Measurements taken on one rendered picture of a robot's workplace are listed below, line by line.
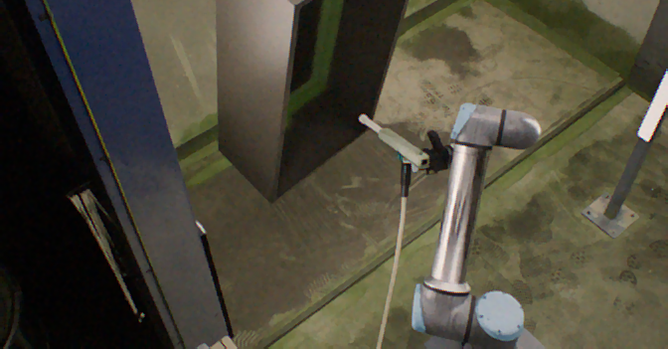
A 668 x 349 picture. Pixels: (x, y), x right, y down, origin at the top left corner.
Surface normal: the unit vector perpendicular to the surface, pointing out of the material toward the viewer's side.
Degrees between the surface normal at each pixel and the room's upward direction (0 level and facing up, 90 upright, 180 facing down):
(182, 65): 57
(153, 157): 90
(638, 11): 90
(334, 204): 0
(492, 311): 5
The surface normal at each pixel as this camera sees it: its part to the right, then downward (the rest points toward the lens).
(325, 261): -0.02, -0.63
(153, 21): 0.52, 0.15
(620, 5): -0.77, 0.50
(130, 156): 0.63, 0.59
